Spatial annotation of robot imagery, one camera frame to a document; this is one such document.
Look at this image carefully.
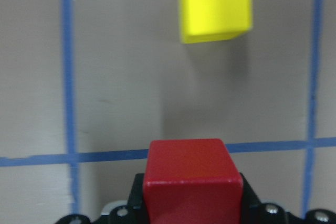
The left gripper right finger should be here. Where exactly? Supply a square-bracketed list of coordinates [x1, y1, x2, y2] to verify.
[239, 174, 335, 224]

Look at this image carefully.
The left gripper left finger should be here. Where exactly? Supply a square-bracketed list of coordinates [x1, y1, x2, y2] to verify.
[56, 173, 147, 224]

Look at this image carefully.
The red wooden block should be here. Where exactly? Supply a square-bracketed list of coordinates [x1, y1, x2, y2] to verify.
[143, 138, 243, 223]

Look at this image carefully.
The yellow wooden block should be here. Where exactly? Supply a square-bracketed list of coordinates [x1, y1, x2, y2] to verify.
[179, 0, 253, 44]

